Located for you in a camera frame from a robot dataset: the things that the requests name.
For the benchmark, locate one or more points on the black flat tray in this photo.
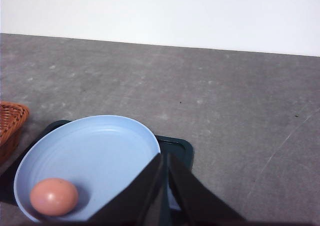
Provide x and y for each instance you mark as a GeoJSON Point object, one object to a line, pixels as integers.
{"type": "Point", "coordinates": [179, 147]}

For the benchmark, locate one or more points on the brown wicker basket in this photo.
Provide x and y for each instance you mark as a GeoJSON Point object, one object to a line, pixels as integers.
{"type": "Point", "coordinates": [12, 116]}

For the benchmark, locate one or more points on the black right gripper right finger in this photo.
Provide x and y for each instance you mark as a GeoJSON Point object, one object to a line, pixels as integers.
{"type": "Point", "coordinates": [198, 203]}

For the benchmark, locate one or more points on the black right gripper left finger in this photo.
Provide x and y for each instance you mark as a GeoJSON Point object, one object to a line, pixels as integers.
{"type": "Point", "coordinates": [143, 202]}

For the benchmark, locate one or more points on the pink brown egg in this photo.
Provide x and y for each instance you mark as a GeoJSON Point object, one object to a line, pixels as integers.
{"type": "Point", "coordinates": [54, 196]}

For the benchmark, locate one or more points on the blue round plate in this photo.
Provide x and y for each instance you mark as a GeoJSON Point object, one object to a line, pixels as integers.
{"type": "Point", "coordinates": [100, 155]}

